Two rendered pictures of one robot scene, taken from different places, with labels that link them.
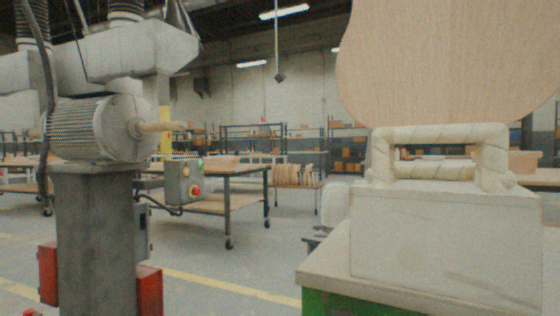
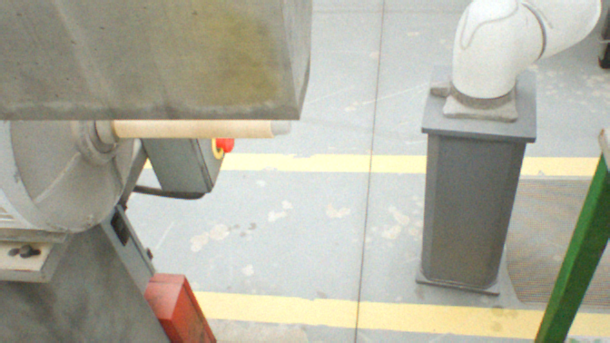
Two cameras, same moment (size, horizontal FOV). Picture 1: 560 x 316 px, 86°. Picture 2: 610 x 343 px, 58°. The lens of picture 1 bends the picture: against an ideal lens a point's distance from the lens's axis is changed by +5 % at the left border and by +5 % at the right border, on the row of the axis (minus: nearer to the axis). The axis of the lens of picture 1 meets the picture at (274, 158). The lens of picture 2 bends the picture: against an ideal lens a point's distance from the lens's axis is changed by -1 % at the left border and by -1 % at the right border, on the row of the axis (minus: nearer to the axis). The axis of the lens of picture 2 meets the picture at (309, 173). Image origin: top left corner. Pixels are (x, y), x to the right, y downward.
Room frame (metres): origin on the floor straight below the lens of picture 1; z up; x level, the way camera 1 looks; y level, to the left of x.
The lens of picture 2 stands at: (0.51, 0.38, 1.63)
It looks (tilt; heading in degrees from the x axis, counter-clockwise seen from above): 45 degrees down; 348
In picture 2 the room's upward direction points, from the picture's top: 9 degrees counter-clockwise
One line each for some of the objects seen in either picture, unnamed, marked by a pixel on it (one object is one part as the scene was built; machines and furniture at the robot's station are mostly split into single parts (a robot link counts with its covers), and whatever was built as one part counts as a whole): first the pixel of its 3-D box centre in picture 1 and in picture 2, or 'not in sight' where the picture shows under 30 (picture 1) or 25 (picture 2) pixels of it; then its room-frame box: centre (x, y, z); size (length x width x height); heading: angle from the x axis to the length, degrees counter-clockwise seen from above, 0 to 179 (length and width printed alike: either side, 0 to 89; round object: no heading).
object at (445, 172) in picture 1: (431, 172); not in sight; (0.64, -0.35, 1.12); 0.20 x 0.03 x 0.03; 62
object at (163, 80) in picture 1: (163, 94); not in sight; (10.58, 3.94, 2.99); 0.41 x 0.41 x 5.98; 64
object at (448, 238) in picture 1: (431, 230); not in sight; (0.54, -0.29, 1.02); 0.27 x 0.15 x 0.17; 63
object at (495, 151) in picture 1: (494, 162); not in sight; (0.46, -0.34, 1.15); 0.03 x 0.03 x 0.09
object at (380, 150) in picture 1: (379, 161); not in sight; (0.54, -0.20, 1.15); 0.03 x 0.03 x 0.09
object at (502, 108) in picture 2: (332, 228); (474, 88); (1.52, -0.30, 0.73); 0.22 x 0.18 x 0.06; 56
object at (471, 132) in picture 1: (432, 134); not in sight; (0.50, -0.27, 1.20); 0.20 x 0.03 x 0.03; 62
